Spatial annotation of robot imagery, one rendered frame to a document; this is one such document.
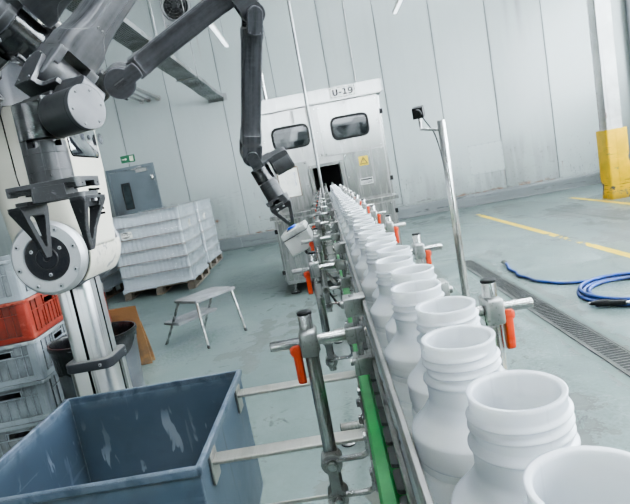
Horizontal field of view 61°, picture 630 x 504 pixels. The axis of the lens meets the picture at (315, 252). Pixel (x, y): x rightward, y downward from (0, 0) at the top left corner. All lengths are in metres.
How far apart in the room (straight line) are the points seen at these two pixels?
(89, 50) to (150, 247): 6.89
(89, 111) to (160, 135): 11.00
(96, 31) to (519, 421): 0.77
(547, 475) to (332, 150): 5.58
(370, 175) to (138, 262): 3.62
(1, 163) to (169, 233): 6.39
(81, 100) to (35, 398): 2.70
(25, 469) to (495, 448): 0.81
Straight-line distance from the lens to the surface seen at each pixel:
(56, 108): 0.75
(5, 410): 3.42
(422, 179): 11.42
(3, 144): 1.25
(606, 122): 9.74
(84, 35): 0.85
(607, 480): 0.19
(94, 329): 1.31
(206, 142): 11.50
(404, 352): 0.38
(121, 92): 1.49
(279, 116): 5.76
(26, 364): 3.29
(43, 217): 0.84
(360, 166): 5.73
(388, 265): 0.49
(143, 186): 11.79
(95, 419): 1.05
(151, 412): 1.01
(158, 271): 7.70
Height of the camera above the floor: 1.26
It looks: 8 degrees down
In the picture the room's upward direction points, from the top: 10 degrees counter-clockwise
